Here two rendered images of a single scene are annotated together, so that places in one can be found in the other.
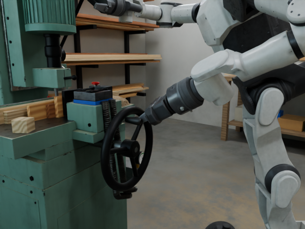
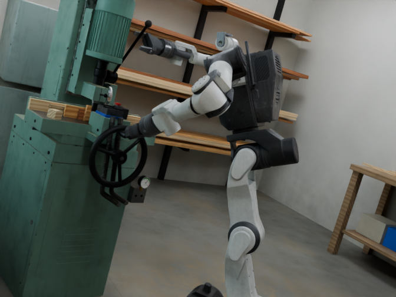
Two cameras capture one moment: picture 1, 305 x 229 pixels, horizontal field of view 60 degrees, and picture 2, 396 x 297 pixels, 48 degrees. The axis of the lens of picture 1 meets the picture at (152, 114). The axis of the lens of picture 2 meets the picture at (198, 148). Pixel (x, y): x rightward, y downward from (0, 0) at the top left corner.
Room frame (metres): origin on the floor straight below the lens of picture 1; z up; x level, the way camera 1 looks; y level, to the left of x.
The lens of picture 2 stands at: (-0.88, -0.84, 1.23)
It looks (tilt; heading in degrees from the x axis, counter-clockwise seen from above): 9 degrees down; 18
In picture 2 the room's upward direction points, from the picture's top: 15 degrees clockwise
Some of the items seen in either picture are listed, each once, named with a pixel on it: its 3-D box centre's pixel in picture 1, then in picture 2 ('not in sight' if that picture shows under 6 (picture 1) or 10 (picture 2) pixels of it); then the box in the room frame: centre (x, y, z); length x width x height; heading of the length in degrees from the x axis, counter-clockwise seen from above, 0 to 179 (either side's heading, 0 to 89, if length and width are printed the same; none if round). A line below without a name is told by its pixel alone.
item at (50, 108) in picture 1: (71, 106); (98, 117); (1.01, 0.32, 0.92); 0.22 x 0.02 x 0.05; 150
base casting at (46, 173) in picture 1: (41, 141); (73, 140); (1.08, 0.48, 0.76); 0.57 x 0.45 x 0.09; 60
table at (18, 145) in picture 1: (78, 122); (98, 130); (0.97, 0.28, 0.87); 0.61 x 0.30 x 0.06; 150
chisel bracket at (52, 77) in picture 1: (52, 79); (93, 93); (1.03, 0.39, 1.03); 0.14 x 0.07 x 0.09; 60
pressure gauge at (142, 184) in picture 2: (139, 159); (143, 183); (1.14, 0.06, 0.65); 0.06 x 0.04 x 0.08; 150
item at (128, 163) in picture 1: (127, 170); (133, 191); (1.18, 0.12, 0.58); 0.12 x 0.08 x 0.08; 60
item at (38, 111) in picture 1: (57, 107); (88, 114); (0.97, 0.36, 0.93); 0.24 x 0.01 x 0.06; 150
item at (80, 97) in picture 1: (95, 93); (113, 111); (0.93, 0.20, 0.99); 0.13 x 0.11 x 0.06; 150
